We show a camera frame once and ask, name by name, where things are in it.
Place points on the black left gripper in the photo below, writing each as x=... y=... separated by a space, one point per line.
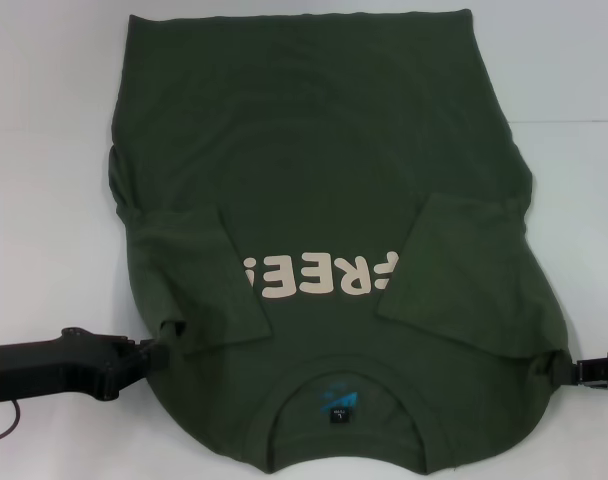
x=34 y=365

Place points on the dark green FREE t-shirt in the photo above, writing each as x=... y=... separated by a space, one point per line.
x=304 y=150

